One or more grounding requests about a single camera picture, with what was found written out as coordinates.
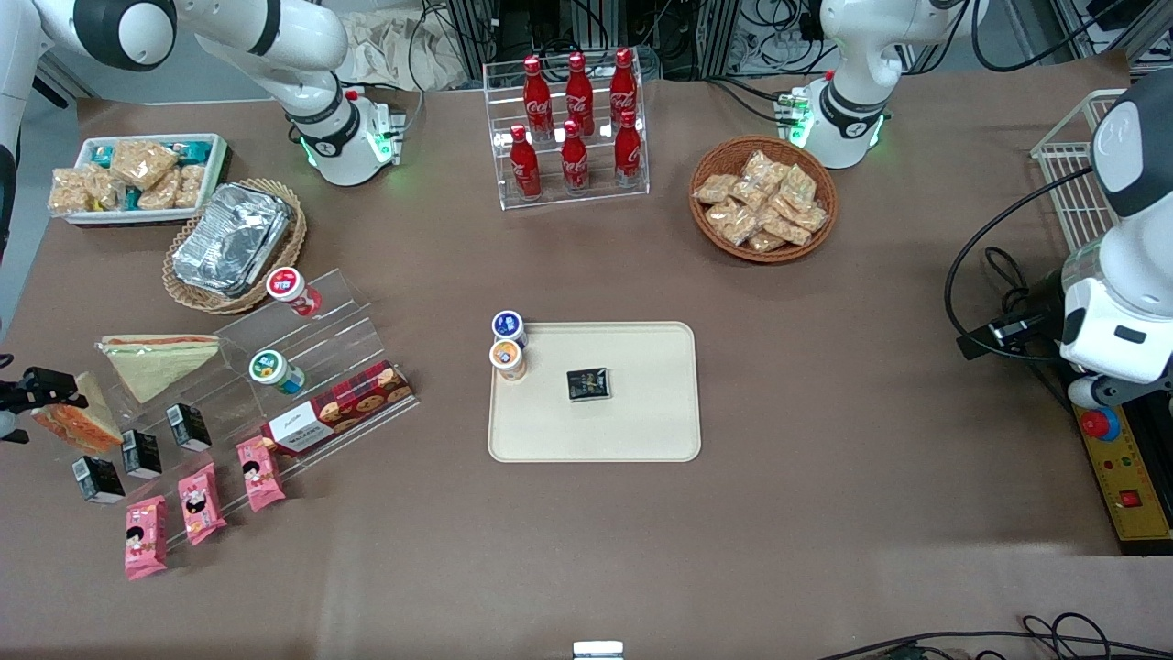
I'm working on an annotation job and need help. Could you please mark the green lid yogurt cup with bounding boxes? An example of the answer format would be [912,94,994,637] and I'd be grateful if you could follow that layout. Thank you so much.
[248,349,307,397]

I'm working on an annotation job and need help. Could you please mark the small black carton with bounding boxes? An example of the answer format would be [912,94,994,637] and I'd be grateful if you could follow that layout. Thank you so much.
[165,403,214,453]
[120,429,164,480]
[71,456,126,505]

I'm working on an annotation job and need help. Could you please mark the red cola bottle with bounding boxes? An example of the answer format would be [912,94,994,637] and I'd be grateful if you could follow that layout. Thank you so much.
[522,55,554,140]
[509,125,543,201]
[608,48,639,126]
[613,110,643,188]
[565,52,596,138]
[560,119,591,194]

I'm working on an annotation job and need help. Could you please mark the yellow emergency stop box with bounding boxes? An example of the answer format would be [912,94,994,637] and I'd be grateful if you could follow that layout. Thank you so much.
[1070,403,1173,556]

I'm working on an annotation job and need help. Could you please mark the background equipment rack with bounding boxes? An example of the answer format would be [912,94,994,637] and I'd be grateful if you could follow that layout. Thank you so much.
[444,0,830,82]

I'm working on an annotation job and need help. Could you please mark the red tartan cookie box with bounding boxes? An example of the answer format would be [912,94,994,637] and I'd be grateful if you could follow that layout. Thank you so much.
[261,360,416,457]

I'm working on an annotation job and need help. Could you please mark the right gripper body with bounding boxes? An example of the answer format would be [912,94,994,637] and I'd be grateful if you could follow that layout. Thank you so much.
[0,353,29,444]

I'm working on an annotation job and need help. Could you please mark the black floor cable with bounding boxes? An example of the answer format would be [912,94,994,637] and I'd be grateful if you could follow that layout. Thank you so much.
[814,612,1173,660]

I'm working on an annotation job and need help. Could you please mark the rice cracker pack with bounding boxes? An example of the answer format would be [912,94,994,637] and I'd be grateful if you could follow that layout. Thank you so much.
[109,138,181,191]
[174,164,208,210]
[49,168,93,215]
[84,165,126,211]
[137,170,182,211]

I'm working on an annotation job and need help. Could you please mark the triangle sandwich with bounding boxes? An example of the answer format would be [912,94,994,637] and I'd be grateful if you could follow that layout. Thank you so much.
[96,334,222,405]
[29,370,125,456]

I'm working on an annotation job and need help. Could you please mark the white wire basket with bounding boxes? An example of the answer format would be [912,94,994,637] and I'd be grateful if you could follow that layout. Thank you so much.
[1030,88,1130,254]

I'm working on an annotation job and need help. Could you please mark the crumpled beige paper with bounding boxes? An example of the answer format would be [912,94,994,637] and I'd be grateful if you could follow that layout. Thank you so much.
[341,7,470,94]

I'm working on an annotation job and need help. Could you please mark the small black packet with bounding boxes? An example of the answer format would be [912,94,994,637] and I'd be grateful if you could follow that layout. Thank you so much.
[566,367,613,403]

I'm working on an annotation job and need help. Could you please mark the white plastic bin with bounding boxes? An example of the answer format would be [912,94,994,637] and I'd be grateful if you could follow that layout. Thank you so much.
[49,134,229,226]

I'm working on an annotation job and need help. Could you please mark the clear acrylic tiered stand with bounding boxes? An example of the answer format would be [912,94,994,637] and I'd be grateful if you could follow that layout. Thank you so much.
[46,268,420,516]

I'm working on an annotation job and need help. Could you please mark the beige plastic tray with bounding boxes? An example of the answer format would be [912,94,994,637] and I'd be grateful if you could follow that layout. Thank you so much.
[488,321,703,464]

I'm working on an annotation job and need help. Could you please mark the pink snack pack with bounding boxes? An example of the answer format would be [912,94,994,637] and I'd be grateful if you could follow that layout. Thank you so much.
[124,496,170,581]
[236,435,287,512]
[177,462,228,547]

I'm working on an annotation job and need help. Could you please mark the red yogurt cup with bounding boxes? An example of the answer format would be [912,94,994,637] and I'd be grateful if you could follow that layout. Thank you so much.
[266,267,324,318]

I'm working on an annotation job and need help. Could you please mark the round wicker snack basket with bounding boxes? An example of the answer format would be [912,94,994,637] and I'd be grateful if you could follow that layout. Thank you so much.
[688,136,839,265]

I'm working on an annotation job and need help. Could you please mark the clear acrylic bottle rack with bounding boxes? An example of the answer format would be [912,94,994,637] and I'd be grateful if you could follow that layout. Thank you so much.
[482,53,651,213]

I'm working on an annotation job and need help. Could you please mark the wicker basket with foil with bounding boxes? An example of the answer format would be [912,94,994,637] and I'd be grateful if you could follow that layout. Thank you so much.
[162,178,309,316]

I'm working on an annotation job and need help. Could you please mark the orange lid cup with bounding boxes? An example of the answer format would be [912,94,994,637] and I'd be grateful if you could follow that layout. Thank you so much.
[488,339,529,383]

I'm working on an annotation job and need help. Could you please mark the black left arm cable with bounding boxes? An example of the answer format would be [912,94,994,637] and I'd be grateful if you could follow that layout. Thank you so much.
[943,165,1101,364]

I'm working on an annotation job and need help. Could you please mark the stacked foil containers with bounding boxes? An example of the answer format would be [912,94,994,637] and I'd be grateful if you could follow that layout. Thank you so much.
[171,182,293,297]

